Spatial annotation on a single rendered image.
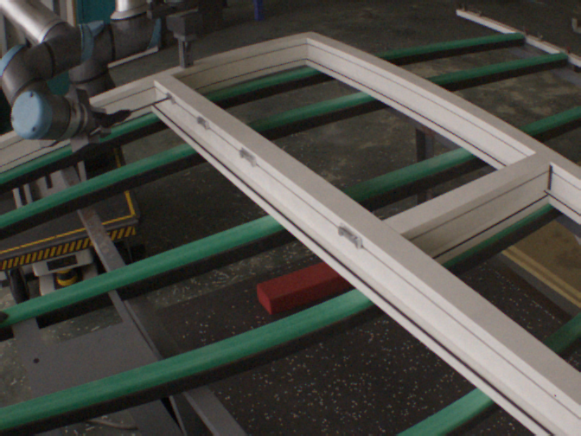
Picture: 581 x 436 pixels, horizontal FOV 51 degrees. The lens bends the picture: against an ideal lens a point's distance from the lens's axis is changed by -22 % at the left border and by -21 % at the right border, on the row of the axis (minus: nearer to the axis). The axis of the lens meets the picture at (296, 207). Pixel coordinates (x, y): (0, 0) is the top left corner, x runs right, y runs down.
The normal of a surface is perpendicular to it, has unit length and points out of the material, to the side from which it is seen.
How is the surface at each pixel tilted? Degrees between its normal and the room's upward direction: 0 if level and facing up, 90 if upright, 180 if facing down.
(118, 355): 0
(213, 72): 90
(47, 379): 0
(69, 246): 90
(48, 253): 90
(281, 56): 90
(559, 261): 0
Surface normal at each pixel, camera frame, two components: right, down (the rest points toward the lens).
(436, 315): -0.86, 0.32
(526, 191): 0.51, 0.41
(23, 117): -0.17, 0.11
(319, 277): -0.07, -0.86
